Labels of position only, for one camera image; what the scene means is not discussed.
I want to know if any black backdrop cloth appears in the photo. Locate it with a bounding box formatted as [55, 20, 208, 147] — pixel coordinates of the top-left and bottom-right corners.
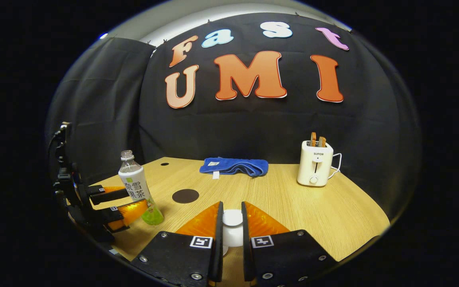
[46, 12, 421, 216]

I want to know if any blue towel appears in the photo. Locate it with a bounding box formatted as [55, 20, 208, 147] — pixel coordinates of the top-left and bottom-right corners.
[199, 157, 269, 178]

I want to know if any clear water bottle green label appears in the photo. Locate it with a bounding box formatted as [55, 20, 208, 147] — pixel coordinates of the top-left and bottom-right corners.
[118, 150, 165, 226]

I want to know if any white toaster cable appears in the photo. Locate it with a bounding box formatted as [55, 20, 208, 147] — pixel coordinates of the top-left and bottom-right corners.
[327, 153, 342, 180]

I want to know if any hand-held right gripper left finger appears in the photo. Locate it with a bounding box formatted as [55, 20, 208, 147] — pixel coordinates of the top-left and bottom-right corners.
[131, 201, 224, 287]

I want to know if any white toaster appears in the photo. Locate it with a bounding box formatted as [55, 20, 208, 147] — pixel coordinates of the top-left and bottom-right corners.
[297, 140, 334, 187]

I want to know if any white teacup lid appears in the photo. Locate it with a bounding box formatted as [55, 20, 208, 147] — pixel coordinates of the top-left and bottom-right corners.
[222, 209, 244, 248]

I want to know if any dark round coaster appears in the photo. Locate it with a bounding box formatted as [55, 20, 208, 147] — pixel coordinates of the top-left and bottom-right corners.
[172, 189, 200, 204]

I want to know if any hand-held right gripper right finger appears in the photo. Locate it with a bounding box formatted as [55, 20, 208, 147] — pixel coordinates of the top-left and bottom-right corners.
[241, 201, 338, 287]

